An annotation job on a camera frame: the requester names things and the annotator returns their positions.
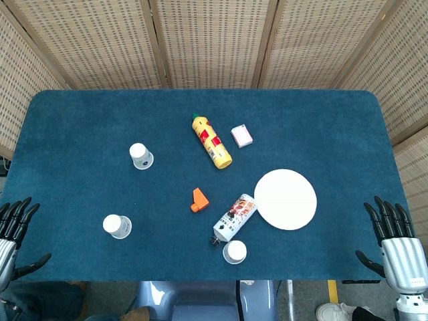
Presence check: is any white paper cup blue flower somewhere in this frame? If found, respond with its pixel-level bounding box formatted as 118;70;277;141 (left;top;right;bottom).
129;142;154;171
102;214;132;240

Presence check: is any woven bamboo folding screen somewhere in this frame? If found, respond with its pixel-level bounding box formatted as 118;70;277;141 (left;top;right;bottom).
0;0;428;235

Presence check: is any brown shoe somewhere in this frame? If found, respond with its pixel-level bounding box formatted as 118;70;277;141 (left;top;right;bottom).
120;306;151;321

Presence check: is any white sneaker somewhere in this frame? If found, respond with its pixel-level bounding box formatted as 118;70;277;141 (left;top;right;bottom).
316;302;356;321

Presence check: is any white pole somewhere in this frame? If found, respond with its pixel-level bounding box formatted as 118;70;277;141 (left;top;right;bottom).
285;280;296;321

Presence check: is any white printed bottle black cap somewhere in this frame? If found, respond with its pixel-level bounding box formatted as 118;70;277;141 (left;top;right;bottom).
209;193;257;248

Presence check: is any light blue robot base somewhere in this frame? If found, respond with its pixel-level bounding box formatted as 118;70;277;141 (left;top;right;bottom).
136;280;278;321

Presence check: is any white round paper plate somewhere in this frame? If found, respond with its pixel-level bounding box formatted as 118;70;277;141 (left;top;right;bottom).
253;169;318;231

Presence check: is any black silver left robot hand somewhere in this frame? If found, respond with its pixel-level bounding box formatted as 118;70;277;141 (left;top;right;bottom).
0;197;52;295

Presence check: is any blue table cloth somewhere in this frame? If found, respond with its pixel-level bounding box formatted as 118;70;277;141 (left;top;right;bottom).
0;88;414;282

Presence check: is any white paper cup green flower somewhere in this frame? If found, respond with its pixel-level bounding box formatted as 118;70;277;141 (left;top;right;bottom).
222;239;248;265

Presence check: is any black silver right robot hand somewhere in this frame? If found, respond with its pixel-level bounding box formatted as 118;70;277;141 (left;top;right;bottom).
354;196;428;296

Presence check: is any yellow plastic bottle red label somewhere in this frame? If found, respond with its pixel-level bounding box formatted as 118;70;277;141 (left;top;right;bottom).
191;113;233;170

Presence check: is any pink white small box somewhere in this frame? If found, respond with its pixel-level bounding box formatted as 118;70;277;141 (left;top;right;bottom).
230;123;254;148

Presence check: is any blue jeans leg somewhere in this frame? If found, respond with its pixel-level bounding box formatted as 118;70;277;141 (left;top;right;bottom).
0;280;86;321

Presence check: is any orange plastic block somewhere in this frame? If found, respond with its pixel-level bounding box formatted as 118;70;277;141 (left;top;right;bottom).
190;187;210;213

